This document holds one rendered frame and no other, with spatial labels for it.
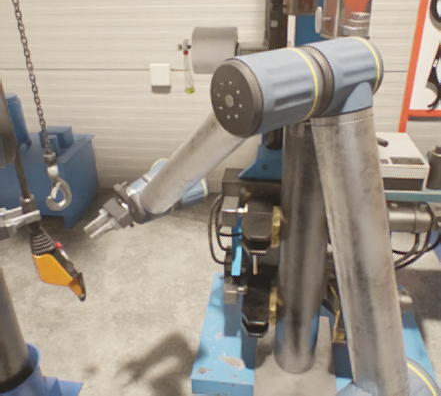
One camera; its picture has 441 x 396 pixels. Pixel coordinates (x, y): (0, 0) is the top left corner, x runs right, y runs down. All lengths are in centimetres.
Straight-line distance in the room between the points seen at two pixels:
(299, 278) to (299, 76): 127
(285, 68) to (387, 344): 68
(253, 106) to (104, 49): 325
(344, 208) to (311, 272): 98
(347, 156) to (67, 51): 339
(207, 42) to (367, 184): 165
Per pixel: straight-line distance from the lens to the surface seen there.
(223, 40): 244
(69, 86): 415
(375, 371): 117
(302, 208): 174
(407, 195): 208
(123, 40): 386
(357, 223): 98
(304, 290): 199
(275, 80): 76
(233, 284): 224
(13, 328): 212
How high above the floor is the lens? 200
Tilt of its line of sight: 27 degrees down
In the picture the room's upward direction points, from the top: 2 degrees counter-clockwise
